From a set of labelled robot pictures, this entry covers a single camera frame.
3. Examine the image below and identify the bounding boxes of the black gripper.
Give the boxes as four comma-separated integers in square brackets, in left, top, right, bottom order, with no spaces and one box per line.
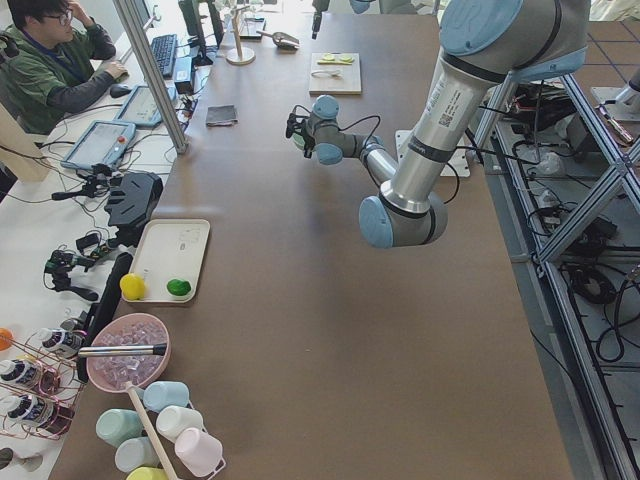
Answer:
[285,12,320,159]

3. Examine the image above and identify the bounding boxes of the white spoon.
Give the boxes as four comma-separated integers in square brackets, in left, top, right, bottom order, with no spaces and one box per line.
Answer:
[310,70,342,79]

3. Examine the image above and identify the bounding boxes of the light green bowl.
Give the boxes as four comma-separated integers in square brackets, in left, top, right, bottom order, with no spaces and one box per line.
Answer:
[292,134,304,150]

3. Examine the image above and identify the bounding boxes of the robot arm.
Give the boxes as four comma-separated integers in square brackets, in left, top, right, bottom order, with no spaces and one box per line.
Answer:
[285,0,591,248]

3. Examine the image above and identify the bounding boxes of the pink bowl with ice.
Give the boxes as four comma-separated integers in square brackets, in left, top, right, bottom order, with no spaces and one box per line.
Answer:
[86,313,171,393]

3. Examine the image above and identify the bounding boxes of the wooden cutting board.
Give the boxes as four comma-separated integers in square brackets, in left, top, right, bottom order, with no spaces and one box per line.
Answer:
[308,52,362,95]

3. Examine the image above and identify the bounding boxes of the lemon slice lower stack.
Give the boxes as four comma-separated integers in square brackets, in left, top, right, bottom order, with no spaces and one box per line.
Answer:
[318,53,335,64]

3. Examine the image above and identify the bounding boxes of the metal scoop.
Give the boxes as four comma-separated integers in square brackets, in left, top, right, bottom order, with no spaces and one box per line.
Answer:
[258,30,300,51]

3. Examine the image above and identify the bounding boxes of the wooden mug tree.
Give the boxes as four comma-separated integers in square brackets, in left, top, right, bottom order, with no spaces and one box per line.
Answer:
[218,1,256,66]

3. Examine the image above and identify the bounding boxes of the grey folded cloth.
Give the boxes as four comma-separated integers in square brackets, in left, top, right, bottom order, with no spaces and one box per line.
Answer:
[205,105,238,127]

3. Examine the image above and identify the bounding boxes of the black monitor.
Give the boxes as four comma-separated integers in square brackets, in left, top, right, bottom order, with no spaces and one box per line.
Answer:
[178,0,225,66]

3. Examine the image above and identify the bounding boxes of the black keyboard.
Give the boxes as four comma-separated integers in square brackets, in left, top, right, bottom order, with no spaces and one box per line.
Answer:
[150,34,178,78]

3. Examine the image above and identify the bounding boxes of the upper teach pendant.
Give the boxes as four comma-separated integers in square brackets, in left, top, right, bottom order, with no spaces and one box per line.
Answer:
[114,85,162,129]

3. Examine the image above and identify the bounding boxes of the teach pendant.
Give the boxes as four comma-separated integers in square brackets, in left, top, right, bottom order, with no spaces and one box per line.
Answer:
[114,85,162,129]
[61,121,137,171]

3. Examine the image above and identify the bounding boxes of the cream serving tray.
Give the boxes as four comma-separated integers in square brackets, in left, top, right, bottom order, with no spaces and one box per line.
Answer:
[121,219,210,304]

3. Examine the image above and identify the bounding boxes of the lower teach pendant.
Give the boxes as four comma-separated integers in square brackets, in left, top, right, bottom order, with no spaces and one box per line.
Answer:
[61,121,137,171]

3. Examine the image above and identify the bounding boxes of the green lime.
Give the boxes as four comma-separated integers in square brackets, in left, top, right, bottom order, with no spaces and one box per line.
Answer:
[166,278,192,297]

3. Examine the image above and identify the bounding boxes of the person in green jacket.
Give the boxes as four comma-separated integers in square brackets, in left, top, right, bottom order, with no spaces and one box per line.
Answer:
[1,1,128,136]

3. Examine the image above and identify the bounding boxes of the yellow lemon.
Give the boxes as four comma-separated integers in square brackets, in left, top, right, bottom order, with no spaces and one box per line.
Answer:
[119,273,146,301]

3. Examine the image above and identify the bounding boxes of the metal ice tongs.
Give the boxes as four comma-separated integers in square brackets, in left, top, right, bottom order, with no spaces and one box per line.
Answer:
[78,343,169,358]

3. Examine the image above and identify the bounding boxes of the pastel cup rack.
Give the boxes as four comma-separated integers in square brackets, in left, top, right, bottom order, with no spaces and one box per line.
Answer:
[96,380,226,479]

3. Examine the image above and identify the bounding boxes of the aluminium frame post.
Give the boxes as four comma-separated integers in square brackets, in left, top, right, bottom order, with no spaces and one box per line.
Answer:
[113,0,188,155]

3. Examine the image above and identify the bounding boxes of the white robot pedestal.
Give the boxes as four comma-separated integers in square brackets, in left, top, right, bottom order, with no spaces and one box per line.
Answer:
[394,130,470,178]

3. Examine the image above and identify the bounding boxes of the copper wire bottle rack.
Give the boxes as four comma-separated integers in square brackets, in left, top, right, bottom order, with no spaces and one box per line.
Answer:
[1,328,84,440]

